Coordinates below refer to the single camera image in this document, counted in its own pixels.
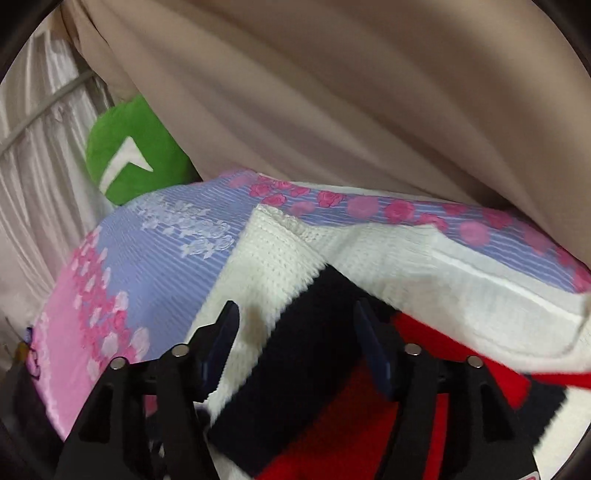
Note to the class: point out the white sheer curtain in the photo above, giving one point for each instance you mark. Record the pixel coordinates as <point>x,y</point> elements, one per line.
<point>37,194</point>

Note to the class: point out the grey metal rail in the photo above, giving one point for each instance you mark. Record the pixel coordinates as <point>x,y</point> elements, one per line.
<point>69,86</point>

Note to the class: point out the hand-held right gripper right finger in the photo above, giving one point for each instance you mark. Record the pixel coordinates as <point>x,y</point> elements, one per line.
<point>374,350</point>

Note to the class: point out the white navy red knit sweater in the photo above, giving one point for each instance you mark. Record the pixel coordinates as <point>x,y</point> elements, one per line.
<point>277,258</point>

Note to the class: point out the green plush pillow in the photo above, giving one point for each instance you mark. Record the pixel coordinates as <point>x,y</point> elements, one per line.
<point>138,120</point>

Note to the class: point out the beige ribbed garment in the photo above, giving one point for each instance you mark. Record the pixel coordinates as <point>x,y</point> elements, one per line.
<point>323,92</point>

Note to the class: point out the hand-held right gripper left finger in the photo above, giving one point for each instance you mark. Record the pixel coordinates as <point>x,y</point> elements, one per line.
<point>221,344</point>

